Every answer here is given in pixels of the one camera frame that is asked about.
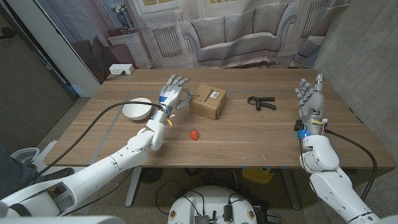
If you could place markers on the white power strip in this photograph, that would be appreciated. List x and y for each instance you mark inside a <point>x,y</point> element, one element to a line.
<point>121,68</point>

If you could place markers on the dark shoe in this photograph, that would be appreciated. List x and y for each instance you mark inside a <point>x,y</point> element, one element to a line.
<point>59,173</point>

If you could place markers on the red toy strawberry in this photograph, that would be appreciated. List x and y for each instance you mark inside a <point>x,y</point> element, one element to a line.
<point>194,134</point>

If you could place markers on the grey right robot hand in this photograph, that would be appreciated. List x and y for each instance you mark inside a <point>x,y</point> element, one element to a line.
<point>314,109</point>

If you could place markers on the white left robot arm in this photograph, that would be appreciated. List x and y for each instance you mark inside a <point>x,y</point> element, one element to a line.
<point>93,174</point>

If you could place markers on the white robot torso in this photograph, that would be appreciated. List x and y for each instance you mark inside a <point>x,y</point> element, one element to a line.
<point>213,202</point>

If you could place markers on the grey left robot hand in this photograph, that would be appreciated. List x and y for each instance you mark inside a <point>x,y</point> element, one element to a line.
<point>169,95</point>

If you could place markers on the brown cardboard package box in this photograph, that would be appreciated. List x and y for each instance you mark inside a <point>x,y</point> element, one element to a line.
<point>208,104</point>

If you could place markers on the black hand grip trainer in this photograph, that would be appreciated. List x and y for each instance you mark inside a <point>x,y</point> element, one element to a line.
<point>262,102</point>

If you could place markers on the white table leg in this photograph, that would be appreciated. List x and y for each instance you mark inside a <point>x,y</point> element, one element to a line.
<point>290,189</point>
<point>133,186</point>

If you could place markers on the white round stand base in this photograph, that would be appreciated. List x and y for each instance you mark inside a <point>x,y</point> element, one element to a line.
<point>26,154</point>

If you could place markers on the person leg in jeans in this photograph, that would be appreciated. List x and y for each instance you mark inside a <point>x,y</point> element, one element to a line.
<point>15,174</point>

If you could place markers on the white ceramic bowl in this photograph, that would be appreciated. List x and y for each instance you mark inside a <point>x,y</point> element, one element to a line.
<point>135,112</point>

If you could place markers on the printed living room backdrop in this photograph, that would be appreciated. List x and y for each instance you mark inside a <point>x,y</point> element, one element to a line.
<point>236,34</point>

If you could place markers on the yellow plastic object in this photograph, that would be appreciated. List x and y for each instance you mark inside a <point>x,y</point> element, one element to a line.
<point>257,175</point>

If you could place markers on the black round fan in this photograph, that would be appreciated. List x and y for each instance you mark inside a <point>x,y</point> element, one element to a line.
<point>151,175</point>

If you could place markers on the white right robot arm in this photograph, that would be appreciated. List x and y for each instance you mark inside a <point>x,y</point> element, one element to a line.
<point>332,189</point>

